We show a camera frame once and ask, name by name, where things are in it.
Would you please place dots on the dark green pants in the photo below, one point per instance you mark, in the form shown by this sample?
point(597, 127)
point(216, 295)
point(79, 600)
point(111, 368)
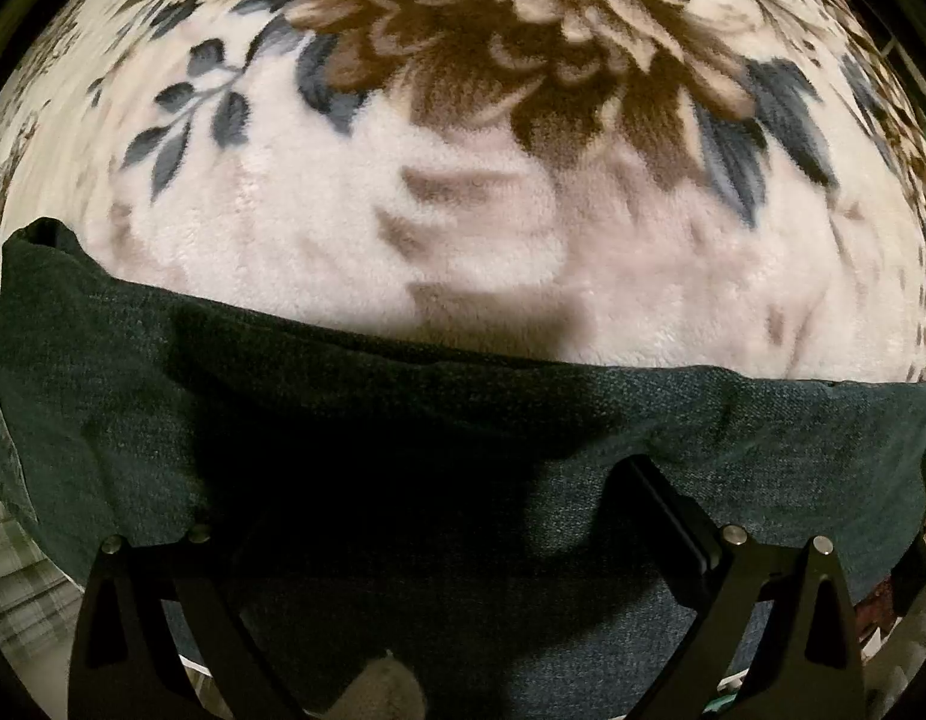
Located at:
point(403, 435)

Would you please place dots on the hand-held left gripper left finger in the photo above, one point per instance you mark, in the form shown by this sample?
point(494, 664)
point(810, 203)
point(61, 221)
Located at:
point(137, 600)

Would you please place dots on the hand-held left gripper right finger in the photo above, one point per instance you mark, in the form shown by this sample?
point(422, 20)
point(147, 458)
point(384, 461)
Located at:
point(669, 499)

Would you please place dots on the floral fleece blanket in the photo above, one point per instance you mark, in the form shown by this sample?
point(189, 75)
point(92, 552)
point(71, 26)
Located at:
point(463, 165)

